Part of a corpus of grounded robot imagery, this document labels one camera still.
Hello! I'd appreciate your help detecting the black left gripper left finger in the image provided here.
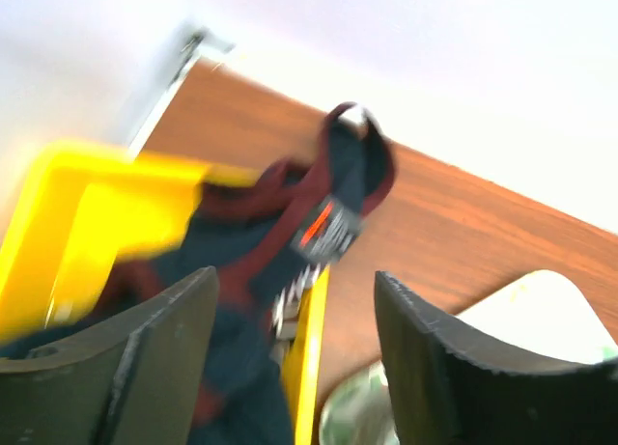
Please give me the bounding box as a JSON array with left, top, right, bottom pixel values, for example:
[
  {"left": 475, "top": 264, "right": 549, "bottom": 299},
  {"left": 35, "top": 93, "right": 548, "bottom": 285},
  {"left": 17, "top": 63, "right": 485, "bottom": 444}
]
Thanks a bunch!
[{"left": 1, "top": 267, "right": 219, "bottom": 444}]

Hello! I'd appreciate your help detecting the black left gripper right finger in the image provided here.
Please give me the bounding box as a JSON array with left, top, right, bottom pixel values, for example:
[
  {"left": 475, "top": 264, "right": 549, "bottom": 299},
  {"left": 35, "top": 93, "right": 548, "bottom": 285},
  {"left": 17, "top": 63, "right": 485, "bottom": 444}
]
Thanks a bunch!
[{"left": 374, "top": 271, "right": 617, "bottom": 444}]

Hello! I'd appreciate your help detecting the navy maroon-trimmed tank top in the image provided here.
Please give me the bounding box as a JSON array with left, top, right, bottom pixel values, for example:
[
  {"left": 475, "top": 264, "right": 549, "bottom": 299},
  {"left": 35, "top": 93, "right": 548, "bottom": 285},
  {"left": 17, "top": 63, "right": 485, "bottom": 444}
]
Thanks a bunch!
[{"left": 86, "top": 101, "right": 398, "bottom": 445}]

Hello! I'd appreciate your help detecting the leaf-patterned rectangular tray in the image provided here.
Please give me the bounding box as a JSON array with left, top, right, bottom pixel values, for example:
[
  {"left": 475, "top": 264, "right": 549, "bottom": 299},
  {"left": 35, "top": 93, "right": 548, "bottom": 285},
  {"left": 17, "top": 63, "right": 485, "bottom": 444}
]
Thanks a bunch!
[{"left": 319, "top": 269, "right": 617, "bottom": 444}]

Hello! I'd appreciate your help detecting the yellow plastic bin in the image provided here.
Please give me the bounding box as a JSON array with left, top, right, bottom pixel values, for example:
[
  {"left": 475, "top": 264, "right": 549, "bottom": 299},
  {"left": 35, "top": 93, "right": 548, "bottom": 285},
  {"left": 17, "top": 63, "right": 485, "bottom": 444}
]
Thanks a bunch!
[{"left": 0, "top": 138, "right": 332, "bottom": 445}]

